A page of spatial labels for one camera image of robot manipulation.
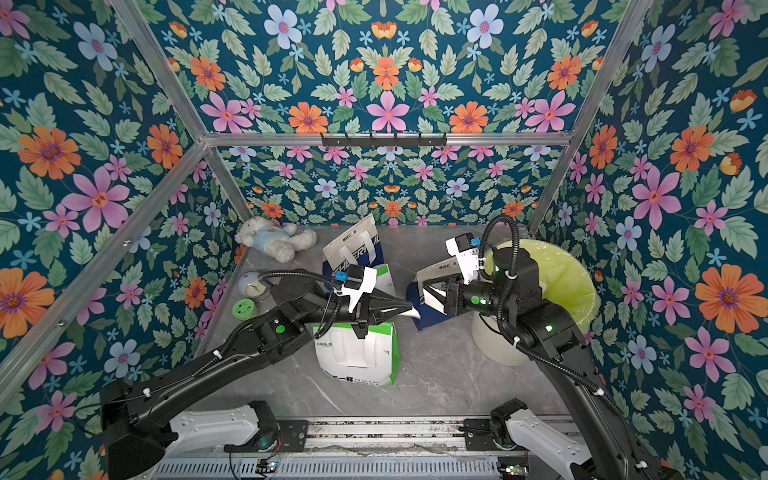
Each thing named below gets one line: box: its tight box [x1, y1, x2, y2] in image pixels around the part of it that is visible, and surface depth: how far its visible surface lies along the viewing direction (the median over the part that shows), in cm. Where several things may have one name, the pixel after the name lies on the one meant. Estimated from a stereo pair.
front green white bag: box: [312, 322, 401, 386], surface depth 74 cm
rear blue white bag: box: [322, 213, 384, 278], surface depth 88 cm
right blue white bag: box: [406, 258, 462, 331], surface depth 61 cm
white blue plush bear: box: [234, 216, 317, 264], surface depth 108 cm
